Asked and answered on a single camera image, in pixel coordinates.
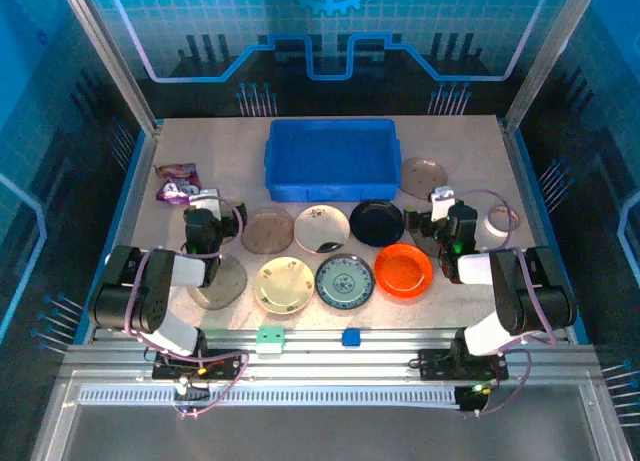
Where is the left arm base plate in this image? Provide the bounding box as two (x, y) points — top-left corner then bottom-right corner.
(152, 349), (243, 381)

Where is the aluminium frame post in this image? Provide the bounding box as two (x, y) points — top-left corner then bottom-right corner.
(503, 0), (604, 132)
(56, 0), (162, 135)

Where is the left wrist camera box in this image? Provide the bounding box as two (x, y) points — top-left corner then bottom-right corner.
(191, 188), (222, 217)

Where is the orange plate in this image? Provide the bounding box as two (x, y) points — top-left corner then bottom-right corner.
(373, 243), (435, 299)

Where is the green block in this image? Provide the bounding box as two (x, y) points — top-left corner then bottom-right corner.
(255, 325), (286, 356)

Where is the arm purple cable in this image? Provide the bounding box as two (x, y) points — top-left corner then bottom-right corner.
(122, 195), (250, 420)
(452, 188), (559, 417)

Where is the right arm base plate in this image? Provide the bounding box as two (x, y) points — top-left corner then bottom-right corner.
(418, 348), (510, 381)

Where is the round translucent brown plate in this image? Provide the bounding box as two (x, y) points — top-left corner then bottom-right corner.
(241, 207), (295, 255)

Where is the purple snack bag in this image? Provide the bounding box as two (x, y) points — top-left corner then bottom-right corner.
(154, 162), (207, 206)

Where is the yellow floral plate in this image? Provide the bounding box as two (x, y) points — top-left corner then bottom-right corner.
(253, 256), (316, 314)

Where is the blue plastic bin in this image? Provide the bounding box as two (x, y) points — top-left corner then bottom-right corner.
(263, 119), (403, 203)

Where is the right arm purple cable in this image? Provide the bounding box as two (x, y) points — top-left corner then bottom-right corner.
(452, 188), (559, 417)

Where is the blue patterned plate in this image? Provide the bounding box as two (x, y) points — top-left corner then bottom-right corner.
(314, 253), (376, 311)

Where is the white slotted cable duct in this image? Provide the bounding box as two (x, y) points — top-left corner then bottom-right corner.
(78, 385), (461, 407)

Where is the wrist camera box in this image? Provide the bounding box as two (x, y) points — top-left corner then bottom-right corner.
(191, 188), (222, 217)
(430, 186), (457, 221)

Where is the tape roll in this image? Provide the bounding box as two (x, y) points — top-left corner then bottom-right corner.
(487, 204), (521, 238)

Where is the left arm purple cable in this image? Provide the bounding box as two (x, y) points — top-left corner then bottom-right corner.
(122, 195), (250, 420)

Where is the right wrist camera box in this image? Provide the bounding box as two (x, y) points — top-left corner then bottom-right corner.
(430, 186), (457, 221)

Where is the black controller board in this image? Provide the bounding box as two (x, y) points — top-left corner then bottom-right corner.
(455, 382), (496, 413)
(173, 375), (211, 402)

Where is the aluminium frame rail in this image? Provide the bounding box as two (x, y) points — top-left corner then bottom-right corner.
(59, 328), (599, 387)

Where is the black plate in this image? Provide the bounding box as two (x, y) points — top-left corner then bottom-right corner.
(348, 199), (406, 248)

